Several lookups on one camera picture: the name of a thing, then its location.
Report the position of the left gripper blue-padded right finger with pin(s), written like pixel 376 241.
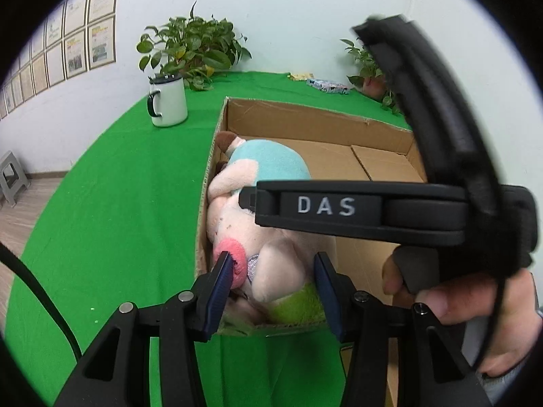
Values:
pixel 432 371

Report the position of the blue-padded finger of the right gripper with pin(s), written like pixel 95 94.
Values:
pixel 360 209

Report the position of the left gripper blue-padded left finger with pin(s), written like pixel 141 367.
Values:
pixel 115 369

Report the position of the person's right hand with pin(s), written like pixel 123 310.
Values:
pixel 518 326

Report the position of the large open cardboard tray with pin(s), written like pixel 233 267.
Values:
pixel 318 177

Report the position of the right potted green plant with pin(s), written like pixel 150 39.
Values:
pixel 370 79

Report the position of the potted green plant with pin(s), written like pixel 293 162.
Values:
pixel 191 48
pixel 370 79

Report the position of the green table cloth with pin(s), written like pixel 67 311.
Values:
pixel 121 227

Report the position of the colourful tissue packet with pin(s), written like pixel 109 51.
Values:
pixel 328 86

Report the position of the yellow packet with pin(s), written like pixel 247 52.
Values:
pixel 300 77

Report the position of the grey plastic stool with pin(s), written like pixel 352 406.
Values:
pixel 13 178

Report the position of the white enamel mug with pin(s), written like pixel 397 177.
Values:
pixel 166 102

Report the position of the left potted green plant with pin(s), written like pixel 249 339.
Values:
pixel 191 48

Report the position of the framed certificates on wall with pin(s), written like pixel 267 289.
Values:
pixel 77 37

